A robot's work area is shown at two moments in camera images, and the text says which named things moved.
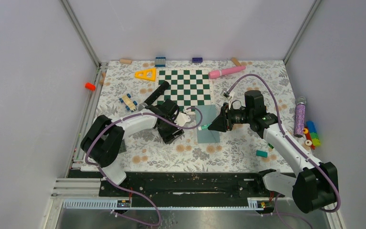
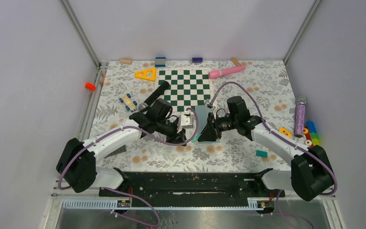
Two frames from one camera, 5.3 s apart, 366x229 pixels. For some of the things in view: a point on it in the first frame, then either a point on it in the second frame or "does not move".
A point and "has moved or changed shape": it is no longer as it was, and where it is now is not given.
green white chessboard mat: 189,87 does not move
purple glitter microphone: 299,116 does not move
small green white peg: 205,127 has moved or changed shape
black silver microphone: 156,94 does not move
